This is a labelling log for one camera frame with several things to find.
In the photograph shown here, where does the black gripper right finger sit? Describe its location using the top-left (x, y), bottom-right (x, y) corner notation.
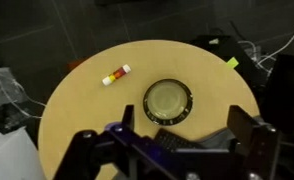
top-left (227, 105), bottom-right (260, 156)

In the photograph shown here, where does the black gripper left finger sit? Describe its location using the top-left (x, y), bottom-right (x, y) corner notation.
top-left (121, 105), bottom-right (134, 130)

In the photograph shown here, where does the black computer keyboard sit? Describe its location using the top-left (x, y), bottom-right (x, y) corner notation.
top-left (154, 129), bottom-right (202, 151)

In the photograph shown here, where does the round wooden table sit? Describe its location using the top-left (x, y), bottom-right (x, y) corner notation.
top-left (38, 40), bottom-right (259, 180)

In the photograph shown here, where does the green sticky note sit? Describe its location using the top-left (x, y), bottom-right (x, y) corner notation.
top-left (227, 57), bottom-right (239, 68)

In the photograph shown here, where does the white cable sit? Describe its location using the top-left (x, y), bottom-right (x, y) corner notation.
top-left (237, 21), bottom-right (294, 73)

